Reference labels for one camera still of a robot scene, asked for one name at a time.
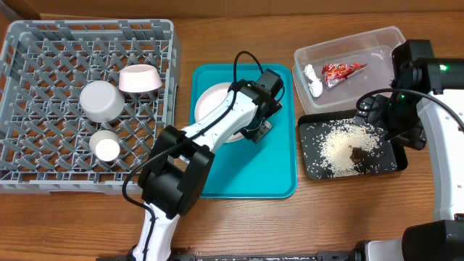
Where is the white paper cup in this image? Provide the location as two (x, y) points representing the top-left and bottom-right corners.
(89, 130), (120, 162)

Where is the black plastic tray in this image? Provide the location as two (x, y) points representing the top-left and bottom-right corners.
(297, 107), (409, 181)

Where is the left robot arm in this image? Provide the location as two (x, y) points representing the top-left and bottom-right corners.
(128, 78), (284, 260)

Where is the red snack wrapper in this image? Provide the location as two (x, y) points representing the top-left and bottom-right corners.
(322, 62), (368, 88)

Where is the white tissue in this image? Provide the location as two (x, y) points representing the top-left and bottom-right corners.
(304, 64), (323, 98)

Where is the clear plastic bin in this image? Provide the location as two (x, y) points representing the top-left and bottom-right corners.
(292, 26), (405, 114)

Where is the teal plastic tray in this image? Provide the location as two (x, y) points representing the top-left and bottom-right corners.
(202, 64), (297, 199)

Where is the pink bowl with rice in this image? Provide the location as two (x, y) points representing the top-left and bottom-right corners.
(118, 65), (162, 93)

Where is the grey dishwasher rack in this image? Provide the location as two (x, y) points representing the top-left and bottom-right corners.
(1, 19), (182, 194)

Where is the white round plate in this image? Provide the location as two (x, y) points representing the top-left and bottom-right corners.
(190, 83), (257, 150)

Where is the spilled white rice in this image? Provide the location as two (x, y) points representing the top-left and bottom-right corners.
(302, 117), (398, 178)

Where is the grey bowl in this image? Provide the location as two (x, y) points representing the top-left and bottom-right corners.
(79, 80), (125, 123)

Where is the black rail at bottom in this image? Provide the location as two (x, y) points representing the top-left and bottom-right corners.
(96, 246), (363, 261)

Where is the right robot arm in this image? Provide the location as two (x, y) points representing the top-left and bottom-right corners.
(352, 58), (463, 260)

